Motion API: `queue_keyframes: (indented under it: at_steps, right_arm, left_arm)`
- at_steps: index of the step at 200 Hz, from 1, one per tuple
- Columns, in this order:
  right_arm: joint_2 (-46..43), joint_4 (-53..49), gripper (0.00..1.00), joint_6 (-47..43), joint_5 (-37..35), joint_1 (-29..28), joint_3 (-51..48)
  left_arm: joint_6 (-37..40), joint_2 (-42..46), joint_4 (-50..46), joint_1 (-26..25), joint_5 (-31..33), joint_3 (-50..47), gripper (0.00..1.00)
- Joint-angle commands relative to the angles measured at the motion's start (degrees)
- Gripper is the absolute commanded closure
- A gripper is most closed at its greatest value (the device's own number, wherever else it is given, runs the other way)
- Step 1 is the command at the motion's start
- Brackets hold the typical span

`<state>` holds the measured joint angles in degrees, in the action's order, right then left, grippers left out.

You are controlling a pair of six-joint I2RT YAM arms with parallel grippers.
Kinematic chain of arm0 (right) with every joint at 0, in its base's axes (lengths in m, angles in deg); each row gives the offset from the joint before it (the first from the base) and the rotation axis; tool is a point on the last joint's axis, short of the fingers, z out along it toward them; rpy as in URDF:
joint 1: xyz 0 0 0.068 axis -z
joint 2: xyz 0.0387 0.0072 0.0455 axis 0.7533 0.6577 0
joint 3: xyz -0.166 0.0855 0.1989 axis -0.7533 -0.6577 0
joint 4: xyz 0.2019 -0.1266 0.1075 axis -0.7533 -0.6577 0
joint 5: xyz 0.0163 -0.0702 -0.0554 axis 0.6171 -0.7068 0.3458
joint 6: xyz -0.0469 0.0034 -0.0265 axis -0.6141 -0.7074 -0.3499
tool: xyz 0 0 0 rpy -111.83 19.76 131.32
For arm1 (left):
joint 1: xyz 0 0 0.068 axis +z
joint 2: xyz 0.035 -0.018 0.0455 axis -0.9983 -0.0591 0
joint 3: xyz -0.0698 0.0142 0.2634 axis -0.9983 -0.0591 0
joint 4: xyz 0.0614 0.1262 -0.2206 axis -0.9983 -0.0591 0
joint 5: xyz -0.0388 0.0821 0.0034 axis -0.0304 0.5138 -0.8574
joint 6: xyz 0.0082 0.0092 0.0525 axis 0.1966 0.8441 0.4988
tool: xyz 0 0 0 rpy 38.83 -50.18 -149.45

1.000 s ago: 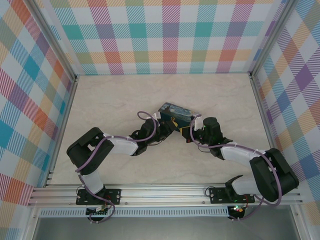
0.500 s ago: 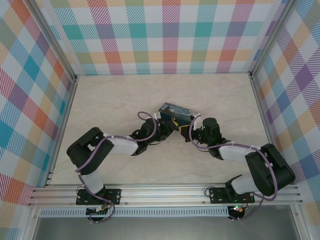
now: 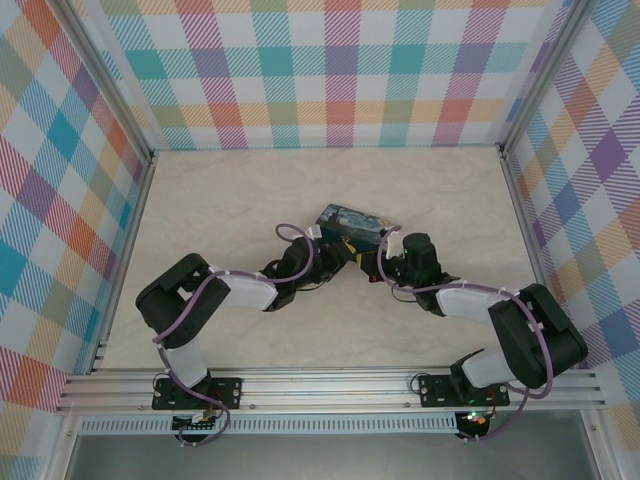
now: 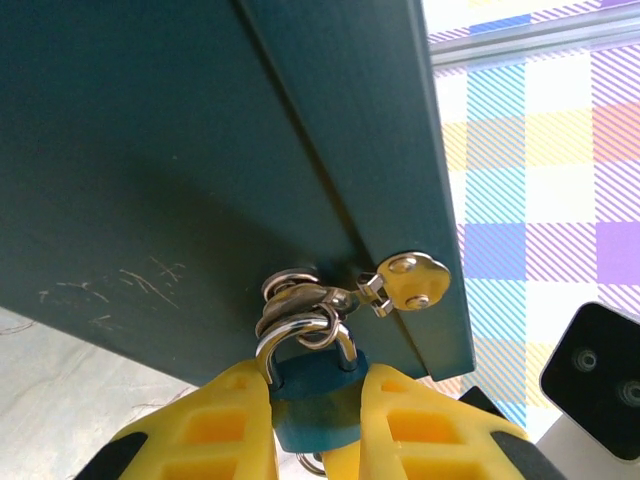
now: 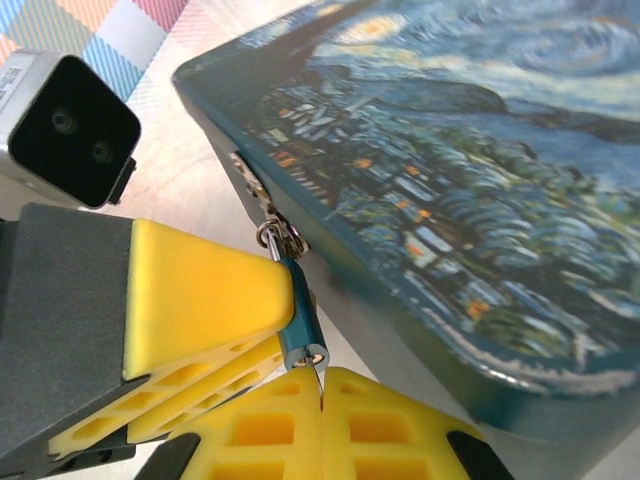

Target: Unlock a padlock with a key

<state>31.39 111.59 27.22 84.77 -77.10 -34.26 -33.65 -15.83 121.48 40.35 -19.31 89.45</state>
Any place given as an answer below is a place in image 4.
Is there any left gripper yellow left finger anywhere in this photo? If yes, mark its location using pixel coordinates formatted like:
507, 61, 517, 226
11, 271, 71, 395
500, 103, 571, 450
74, 362, 280, 480

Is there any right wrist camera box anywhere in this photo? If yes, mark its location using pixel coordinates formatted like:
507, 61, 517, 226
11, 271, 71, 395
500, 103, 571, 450
529, 301, 640, 480

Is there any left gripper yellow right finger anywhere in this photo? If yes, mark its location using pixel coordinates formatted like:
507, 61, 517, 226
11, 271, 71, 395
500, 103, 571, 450
322, 363, 566, 480

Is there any small blue padlock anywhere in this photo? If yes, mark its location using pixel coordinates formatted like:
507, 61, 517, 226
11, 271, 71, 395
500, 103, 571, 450
254, 319, 372, 454

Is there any aluminium corner post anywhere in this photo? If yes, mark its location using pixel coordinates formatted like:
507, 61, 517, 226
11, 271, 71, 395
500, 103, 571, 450
428, 14, 640, 68

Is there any starry night print box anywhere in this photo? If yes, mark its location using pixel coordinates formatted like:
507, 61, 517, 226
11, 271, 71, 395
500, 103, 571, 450
0, 0, 477, 387

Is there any silver box hasp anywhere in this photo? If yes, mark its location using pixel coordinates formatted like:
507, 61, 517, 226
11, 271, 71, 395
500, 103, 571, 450
254, 252, 452, 352

